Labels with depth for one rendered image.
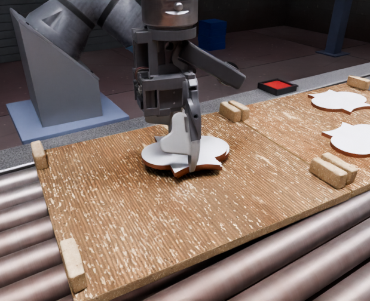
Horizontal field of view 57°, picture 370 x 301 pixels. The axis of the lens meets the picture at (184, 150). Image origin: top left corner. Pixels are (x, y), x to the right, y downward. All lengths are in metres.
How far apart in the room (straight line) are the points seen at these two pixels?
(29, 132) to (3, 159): 0.21
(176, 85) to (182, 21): 0.08
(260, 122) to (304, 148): 0.13
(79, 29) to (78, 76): 0.11
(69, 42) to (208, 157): 0.49
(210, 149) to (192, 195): 0.10
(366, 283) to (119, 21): 0.74
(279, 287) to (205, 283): 0.08
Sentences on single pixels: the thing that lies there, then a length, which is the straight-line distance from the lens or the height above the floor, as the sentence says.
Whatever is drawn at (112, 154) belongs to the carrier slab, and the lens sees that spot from 0.62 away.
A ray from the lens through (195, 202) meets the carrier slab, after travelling 0.50.
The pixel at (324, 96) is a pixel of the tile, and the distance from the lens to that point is 0.91.
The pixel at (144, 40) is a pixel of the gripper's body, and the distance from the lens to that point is 0.47.
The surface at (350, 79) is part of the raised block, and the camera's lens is 1.04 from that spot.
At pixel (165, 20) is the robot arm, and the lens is 0.46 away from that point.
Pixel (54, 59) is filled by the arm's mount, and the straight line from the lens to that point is 0.88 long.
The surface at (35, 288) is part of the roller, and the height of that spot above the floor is 0.92.
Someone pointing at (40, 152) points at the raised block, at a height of 0.96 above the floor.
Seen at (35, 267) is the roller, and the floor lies 0.91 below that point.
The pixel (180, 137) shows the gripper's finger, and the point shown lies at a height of 1.01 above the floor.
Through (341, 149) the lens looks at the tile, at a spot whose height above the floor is 0.94.
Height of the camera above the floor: 1.24
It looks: 30 degrees down
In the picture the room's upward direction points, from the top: straight up
